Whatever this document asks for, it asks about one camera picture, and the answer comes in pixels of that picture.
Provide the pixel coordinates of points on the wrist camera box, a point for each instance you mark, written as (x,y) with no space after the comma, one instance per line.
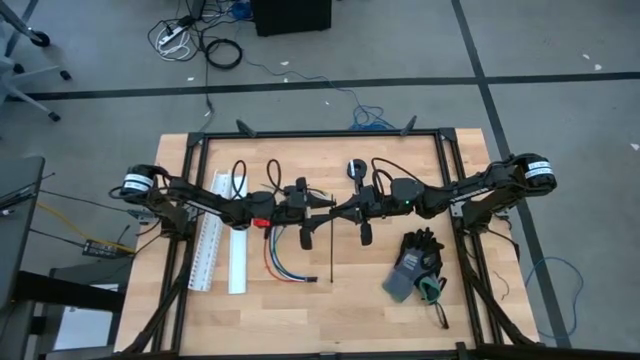
(292,201)
(368,194)

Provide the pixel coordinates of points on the red tag on left arm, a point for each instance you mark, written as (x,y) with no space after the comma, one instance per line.
(260,223)

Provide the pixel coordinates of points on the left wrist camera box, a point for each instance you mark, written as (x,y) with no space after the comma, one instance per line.
(292,201)

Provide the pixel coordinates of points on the black stand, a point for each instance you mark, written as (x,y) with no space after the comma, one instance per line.
(60,295)

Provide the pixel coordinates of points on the black computer case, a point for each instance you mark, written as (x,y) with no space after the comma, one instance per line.
(290,17)

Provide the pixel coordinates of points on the black safety glasses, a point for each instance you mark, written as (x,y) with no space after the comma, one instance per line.
(436,306)

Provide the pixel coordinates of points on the small black round disc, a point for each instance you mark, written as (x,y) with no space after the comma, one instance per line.
(350,166)

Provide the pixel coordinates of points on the small black device box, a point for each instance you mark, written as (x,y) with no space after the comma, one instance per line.
(100,248)

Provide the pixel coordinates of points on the black tape wrap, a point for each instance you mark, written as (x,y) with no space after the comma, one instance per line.
(311,279)

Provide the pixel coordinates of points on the white panel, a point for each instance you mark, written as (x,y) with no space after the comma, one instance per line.
(80,325)

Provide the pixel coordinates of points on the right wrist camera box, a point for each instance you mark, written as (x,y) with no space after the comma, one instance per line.
(368,194)

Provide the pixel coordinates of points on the printed grey work glove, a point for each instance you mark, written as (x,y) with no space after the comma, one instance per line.
(407,280)

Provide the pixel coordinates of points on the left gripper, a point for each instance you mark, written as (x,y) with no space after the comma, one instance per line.
(306,239)

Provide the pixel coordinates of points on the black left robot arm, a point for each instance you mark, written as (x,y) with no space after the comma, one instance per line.
(200,200)

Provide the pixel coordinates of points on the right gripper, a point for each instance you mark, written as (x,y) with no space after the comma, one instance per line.
(367,235)

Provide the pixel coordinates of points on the white duct cover strip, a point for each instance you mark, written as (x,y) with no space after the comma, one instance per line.
(238,265)

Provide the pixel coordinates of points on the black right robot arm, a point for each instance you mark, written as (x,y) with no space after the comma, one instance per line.
(475,192)

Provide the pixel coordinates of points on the dark desk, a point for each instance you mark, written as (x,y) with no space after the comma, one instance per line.
(17,225)

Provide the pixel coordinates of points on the white power strip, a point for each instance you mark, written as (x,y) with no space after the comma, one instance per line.
(167,37)

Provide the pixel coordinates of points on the black zip tie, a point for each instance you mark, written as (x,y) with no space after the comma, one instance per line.
(331,250)

